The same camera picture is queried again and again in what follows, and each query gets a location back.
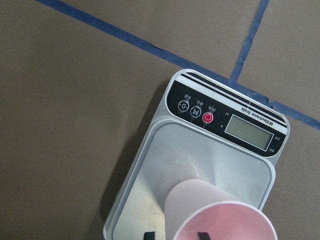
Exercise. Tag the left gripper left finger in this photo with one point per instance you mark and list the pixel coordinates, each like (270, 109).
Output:
(149, 235)

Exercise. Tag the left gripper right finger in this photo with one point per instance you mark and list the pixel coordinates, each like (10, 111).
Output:
(203, 236)

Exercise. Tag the pink plastic cup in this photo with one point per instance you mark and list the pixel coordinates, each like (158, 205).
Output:
(195, 205)

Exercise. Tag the silver digital kitchen scale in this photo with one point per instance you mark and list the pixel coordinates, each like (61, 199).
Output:
(202, 129)

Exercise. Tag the brown paper table cover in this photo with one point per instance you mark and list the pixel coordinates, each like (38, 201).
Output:
(80, 81)

